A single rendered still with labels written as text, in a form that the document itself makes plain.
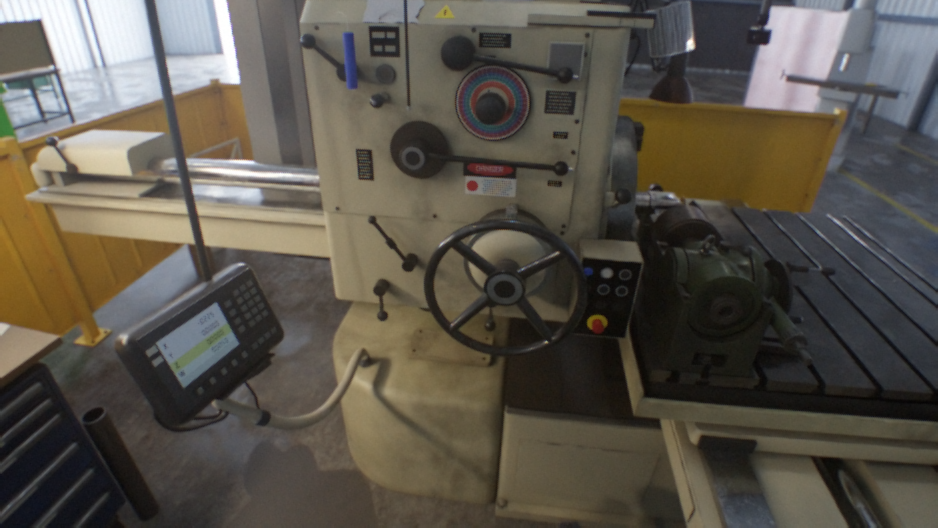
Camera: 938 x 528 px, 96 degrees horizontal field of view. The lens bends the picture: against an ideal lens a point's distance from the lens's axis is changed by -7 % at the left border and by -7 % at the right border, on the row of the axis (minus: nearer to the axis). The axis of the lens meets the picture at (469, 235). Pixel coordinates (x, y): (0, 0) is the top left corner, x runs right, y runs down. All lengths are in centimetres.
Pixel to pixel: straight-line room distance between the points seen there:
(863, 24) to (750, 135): 336
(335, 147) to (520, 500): 158
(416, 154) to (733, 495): 123
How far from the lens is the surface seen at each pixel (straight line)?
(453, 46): 105
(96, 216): 233
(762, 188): 416
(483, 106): 103
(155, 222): 213
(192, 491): 250
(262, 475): 243
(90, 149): 216
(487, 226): 97
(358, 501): 225
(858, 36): 709
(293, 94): 203
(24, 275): 329
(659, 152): 379
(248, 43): 209
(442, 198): 122
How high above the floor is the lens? 190
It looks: 28 degrees down
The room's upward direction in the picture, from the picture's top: 1 degrees clockwise
